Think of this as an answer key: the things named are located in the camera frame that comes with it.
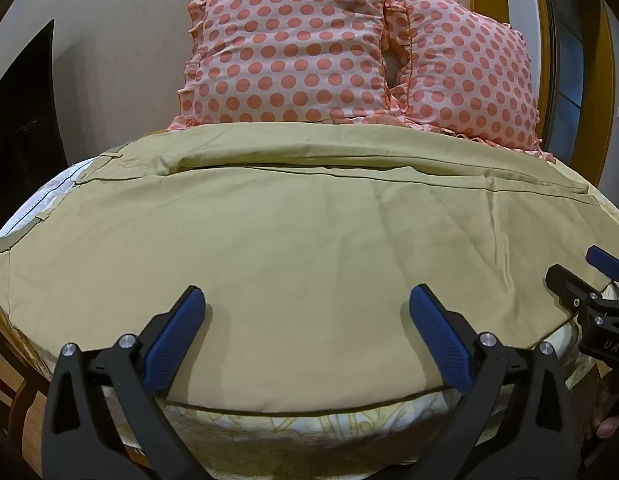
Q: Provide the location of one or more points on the olive green bed cover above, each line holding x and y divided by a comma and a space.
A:
299, 260

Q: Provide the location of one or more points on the wooden bed frame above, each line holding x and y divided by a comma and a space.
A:
19, 400

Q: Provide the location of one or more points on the yellow patterned bed sheet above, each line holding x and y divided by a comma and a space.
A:
314, 432

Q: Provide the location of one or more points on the small pink polka dot pillow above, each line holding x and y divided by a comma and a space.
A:
464, 75

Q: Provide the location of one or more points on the person's right hand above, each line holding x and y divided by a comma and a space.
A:
609, 426

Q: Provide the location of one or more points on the glass door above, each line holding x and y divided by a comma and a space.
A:
579, 75

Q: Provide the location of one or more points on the large pink polka dot pillow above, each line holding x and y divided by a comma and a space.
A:
289, 45

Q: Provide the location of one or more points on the wooden door frame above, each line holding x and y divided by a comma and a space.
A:
524, 15

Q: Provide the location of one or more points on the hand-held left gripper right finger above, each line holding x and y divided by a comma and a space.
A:
442, 342

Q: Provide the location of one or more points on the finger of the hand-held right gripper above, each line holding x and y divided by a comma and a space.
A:
605, 261
569, 284

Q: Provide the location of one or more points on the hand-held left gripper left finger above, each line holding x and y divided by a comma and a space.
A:
173, 342

